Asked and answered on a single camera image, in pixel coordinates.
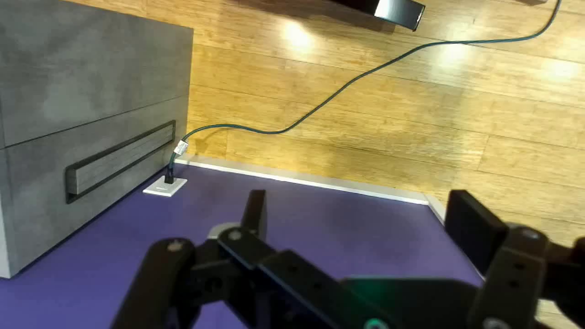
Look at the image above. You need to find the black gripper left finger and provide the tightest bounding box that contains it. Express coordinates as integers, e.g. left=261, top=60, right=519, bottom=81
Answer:
left=111, top=190, right=342, bottom=329

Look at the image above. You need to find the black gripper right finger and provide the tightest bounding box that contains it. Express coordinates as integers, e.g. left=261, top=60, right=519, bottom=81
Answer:
left=444, top=190, right=585, bottom=329

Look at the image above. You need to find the white baseboard strip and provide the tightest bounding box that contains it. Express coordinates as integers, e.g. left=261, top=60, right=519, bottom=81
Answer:
left=175, top=157, right=446, bottom=221

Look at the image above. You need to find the black plug with white tag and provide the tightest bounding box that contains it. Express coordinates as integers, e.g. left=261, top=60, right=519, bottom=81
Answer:
left=164, top=139, right=188, bottom=185

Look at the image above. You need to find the grey concrete-look cabinet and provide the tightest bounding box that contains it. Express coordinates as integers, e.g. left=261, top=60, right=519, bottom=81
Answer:
left=0, top=0, right=194, bottom=278

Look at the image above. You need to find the black stand foot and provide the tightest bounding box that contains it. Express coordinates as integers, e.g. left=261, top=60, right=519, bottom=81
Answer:
left=334, top=0, right=426, bottom=31

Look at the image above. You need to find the black power cable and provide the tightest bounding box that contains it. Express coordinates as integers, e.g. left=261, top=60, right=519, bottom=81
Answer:
left=179, top=0, right=563, bottom=148

